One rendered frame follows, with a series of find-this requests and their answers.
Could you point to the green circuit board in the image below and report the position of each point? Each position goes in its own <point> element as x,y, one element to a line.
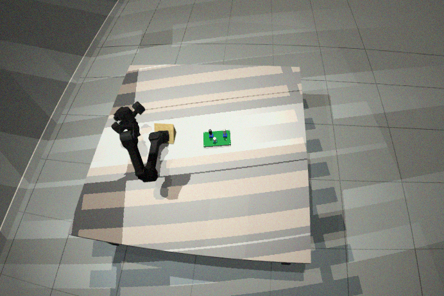
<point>216,138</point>

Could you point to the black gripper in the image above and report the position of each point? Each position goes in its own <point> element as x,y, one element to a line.
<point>139,109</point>

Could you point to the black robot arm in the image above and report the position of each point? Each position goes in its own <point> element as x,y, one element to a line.
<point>129,140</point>

